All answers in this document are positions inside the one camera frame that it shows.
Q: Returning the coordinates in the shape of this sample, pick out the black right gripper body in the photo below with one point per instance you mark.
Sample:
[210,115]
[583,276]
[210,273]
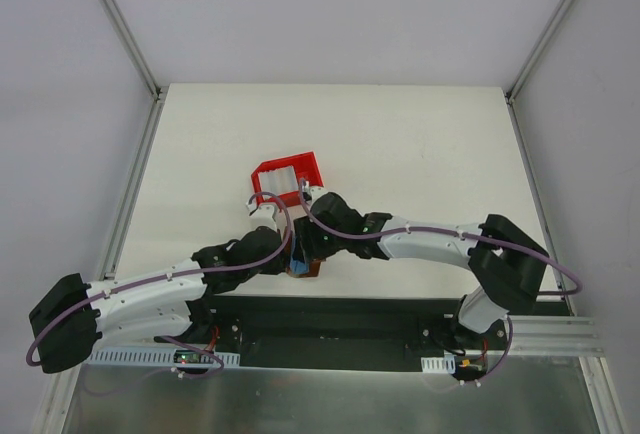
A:
[307,242]

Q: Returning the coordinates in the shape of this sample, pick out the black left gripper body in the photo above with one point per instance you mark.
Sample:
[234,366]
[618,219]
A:
[288,261]

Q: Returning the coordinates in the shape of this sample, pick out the brown leather card holder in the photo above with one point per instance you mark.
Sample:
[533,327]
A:
[305,266]

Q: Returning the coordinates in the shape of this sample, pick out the red plastic card tray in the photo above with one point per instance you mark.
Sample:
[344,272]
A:
[305,166]

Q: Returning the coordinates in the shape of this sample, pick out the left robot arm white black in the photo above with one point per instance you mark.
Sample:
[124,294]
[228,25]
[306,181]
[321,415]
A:
[75,317]

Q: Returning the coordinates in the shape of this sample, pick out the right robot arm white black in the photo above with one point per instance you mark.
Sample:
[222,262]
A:
[507,263]

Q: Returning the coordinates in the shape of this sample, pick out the white cards stack in tray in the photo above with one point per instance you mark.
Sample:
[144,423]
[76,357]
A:
[279,181]

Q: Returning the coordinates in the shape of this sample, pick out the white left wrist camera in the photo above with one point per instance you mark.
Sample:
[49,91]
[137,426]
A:
[263,215]

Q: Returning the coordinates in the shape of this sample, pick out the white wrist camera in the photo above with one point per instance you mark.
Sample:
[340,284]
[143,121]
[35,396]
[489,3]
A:
[309,193]
[263,215]

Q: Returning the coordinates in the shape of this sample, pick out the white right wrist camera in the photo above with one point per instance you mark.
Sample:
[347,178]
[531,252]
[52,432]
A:
[309,193]

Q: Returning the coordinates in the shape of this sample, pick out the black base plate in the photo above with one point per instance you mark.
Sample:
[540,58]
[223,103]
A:
[356,334]

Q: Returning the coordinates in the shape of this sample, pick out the left aluminium table rail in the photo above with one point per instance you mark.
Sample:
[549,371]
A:
[128,200]

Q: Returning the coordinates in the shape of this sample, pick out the left aluminium frame post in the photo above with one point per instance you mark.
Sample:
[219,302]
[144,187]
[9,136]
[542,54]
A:
[131,47]

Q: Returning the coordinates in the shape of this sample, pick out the aluminium frame post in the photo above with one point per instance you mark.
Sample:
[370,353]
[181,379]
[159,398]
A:
[131,47]
[543,41]

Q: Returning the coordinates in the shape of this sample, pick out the right white cable duct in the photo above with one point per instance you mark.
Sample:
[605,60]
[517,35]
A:
[445,364]

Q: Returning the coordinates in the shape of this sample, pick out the white cable duct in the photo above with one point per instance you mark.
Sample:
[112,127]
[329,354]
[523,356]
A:
[445,364]
[161,357]

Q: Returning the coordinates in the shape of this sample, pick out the left white cable duct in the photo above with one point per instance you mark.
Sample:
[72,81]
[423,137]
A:
[161,357]

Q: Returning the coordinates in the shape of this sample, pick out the aluminium front rail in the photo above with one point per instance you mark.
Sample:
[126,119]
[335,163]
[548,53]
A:
[551,336]

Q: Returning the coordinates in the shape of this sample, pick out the right aluminium frame post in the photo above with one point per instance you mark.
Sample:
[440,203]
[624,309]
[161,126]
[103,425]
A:
[543,41]

